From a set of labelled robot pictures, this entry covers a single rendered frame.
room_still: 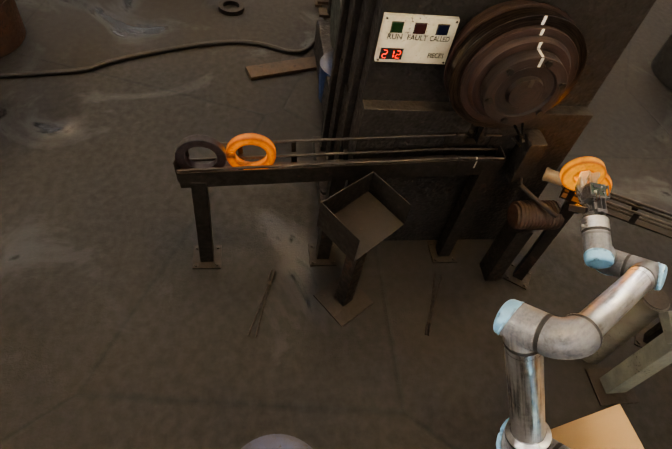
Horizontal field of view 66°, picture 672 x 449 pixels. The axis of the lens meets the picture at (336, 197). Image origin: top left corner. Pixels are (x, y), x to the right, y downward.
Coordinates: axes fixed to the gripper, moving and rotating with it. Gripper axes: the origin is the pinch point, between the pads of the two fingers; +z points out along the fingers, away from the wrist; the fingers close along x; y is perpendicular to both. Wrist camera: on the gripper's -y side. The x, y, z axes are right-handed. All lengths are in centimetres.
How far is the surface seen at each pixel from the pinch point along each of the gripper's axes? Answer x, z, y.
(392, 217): 68, -21, -19
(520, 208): 10.1, -3.3, -32.8
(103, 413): 165, -100, -61
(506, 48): 45, 18, 36
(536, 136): 12.7, 18.8, -10.5
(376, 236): 73, -31, -18
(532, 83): 33.8, 12.1, 28.9
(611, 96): -109, 144, -130
